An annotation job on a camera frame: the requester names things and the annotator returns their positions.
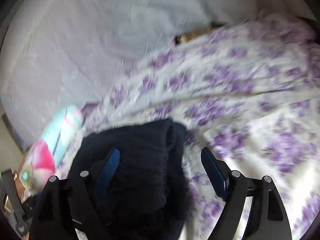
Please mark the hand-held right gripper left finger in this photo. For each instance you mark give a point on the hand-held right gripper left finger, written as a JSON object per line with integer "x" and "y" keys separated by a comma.
{"x": 110, "y": 165}

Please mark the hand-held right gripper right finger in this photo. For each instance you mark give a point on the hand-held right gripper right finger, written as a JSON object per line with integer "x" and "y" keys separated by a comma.
{"x": 215, "y": 172}

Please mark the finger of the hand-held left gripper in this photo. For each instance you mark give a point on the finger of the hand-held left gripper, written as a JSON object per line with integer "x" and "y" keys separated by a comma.
{"x": 13, "y": 200}

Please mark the dark navy pants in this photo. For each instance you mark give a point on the dark navy pants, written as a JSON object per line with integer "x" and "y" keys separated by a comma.
{"x": 140, "y": 160}

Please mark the colourful floral pillow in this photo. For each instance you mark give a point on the colourful floral pillow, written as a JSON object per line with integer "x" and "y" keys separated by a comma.
{"x": 45, "y": 160}

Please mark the purple floral bedsheet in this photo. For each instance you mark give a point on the purple floral bedsheet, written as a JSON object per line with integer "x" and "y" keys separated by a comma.
{"x": 250, "y": 105}

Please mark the white lace cloth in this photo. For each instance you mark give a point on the white lace cloth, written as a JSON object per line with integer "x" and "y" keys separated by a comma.
{"x": 87, "y": 42}

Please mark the wooden headboard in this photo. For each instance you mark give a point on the wooden headboard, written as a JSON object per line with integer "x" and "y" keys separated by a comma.
{"x": 190, "y": 36}

